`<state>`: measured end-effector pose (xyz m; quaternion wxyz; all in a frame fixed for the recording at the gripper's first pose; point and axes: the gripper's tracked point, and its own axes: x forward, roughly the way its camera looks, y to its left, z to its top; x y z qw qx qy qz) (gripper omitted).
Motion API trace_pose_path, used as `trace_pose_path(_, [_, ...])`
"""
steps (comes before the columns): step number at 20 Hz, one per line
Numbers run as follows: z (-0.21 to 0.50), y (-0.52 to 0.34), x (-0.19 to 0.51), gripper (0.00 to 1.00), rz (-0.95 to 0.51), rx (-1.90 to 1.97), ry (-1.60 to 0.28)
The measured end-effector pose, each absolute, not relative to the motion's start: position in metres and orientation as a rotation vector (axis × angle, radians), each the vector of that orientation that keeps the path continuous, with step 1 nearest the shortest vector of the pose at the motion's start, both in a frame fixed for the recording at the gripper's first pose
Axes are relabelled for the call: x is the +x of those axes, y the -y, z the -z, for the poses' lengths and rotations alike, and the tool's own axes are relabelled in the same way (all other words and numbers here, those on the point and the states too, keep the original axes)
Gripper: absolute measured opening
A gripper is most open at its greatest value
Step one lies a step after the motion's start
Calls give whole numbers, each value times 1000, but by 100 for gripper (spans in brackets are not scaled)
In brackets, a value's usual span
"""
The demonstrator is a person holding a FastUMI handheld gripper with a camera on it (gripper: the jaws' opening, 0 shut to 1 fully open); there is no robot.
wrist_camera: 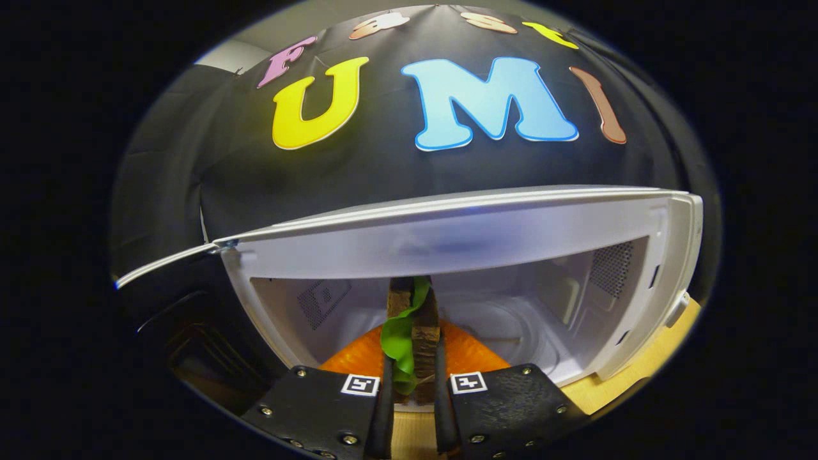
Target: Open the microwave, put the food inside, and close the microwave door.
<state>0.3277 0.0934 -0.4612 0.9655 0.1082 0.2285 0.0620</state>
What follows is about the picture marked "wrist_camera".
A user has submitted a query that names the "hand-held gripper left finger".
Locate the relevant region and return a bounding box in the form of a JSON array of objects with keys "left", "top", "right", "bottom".
[{"left": 242, "top": 326, "right": 396, "bottom": 460}]

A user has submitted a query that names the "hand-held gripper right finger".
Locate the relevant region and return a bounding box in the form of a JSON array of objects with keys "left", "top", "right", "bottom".
[{"left": 433, "top": 319, "right": 589, "bottom": 460}]

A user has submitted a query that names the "brown bread lettuce sandwich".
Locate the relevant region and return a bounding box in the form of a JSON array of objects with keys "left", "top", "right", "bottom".
[{"left": 381, "top": 276, "right": 442, "bottom": 403}]

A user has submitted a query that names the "white microwave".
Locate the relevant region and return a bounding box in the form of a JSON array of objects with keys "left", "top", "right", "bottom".
[{"left": 115, "top": 185, "right": 704, "bottom": 416}]

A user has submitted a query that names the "black backdrop cloth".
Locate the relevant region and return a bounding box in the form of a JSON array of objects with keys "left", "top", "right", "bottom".
[{"left": 109, "top": 3, "right": 723, "bottom": 307}]

